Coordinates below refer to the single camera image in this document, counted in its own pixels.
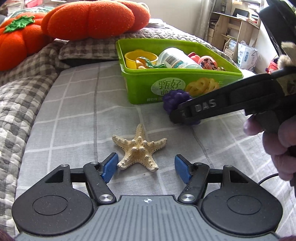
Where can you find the clear cotton swab jar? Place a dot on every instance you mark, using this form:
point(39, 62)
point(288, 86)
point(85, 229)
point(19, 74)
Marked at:
point(175, 58)

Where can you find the right hand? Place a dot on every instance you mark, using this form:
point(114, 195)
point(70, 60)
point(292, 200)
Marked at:
point(277, 144)

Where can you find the small orange pumpkin cushion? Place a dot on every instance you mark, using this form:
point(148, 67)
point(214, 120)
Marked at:
point(21, 37)

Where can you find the green plastic bin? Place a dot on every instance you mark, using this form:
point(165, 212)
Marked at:
point(149, 86)

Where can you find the purple toy grapes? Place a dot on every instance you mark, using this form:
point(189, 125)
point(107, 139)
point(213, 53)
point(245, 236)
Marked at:
point(172, 100)

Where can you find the green patterned pillow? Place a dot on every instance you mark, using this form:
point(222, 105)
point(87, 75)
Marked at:
point(37, 9)

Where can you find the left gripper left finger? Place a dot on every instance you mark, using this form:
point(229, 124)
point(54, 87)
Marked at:
point(98, 176)

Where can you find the grey quilted blanket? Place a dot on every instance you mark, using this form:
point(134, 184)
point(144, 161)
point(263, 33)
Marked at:
point(52, 114)

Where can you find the red snack bucket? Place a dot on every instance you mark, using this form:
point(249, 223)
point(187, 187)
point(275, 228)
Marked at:
point(273, 66)

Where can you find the wooden shelf unit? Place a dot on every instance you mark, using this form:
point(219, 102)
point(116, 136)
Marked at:
point(232, 22)

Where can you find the large orange pumpkin cushion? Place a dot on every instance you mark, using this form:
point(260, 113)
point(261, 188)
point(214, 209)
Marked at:
point(80, 20)

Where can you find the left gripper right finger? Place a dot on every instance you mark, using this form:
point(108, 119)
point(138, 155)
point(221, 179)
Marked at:
point(194, 175)

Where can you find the beige starfish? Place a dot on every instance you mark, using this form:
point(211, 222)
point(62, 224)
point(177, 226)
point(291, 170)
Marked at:
point(139, 150)

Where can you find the pink toy pig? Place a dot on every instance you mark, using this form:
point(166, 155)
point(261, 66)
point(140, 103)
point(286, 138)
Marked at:
point(198, 59)

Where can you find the orange toy pumpkin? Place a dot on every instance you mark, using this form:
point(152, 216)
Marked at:
point(144, 63)

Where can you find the white paper shopping bag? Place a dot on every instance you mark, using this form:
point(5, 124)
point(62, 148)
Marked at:
point(247, 56)

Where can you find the yellow toy cup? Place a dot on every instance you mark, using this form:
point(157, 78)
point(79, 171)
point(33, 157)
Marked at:
point(131, 56)

